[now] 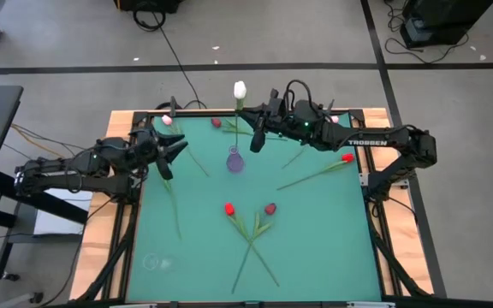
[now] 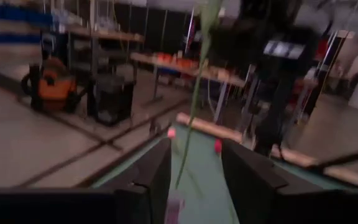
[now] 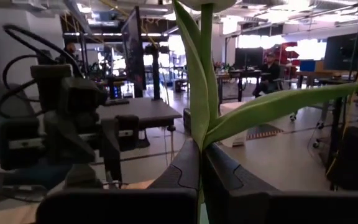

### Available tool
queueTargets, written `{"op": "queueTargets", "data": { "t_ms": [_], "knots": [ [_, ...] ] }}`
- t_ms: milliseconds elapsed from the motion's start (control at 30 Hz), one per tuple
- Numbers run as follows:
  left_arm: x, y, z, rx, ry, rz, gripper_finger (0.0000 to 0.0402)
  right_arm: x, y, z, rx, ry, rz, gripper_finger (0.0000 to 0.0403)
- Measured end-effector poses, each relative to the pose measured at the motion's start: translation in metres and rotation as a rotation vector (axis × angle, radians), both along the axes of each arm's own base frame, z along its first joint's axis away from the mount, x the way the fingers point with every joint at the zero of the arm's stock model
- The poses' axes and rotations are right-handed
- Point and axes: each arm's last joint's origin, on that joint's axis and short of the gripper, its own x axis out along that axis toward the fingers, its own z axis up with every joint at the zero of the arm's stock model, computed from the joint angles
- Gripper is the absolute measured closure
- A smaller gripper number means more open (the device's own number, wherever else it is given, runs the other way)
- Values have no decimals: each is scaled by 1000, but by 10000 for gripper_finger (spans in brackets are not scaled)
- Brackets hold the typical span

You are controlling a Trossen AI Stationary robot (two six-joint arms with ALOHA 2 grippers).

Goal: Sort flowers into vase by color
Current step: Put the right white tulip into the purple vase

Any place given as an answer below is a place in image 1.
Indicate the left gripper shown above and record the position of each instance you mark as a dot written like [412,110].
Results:
[152,147]

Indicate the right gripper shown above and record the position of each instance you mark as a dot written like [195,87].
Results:
[278,117]

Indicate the pink tulip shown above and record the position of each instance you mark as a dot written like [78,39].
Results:
[167,120]
[335,120]

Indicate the dark red tulip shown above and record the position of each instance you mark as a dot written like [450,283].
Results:
[216,122]
[270,209]

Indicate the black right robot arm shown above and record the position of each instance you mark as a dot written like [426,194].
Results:
[379,141]

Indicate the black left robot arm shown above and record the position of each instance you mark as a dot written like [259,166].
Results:
[101,186]

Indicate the purple glass vase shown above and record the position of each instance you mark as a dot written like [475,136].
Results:
[235,163]

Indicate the clear glass vase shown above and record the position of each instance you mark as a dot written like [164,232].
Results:
[161,263]

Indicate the white board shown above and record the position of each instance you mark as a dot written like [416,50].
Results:
[62,214]

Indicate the green table mat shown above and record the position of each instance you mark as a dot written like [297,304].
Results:
[315,239]

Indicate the black equipment base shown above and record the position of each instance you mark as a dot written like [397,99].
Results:
[152,4]

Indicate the black equipment case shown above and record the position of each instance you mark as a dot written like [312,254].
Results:
[439,21]

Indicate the black aluminium rig frame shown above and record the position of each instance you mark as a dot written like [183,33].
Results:
[141,115]

